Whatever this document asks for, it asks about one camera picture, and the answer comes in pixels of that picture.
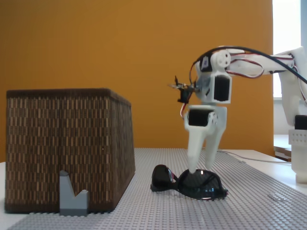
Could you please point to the gray LEGO bracket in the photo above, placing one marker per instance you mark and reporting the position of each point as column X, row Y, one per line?
column 72, row 198

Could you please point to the clear flat LEGO plate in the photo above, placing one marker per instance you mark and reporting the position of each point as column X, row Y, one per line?
column 276, row 197

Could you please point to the black sunglasses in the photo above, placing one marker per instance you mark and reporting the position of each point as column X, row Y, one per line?
column 192, row 183

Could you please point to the gray studded LEGO baseplate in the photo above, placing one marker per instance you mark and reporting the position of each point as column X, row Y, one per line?
column 192, row 210

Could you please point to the brown woven fabric bin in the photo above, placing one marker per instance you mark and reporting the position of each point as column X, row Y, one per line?
column 60, row 148

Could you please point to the small black camera module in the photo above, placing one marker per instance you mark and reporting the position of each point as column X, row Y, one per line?
column 184, row 92

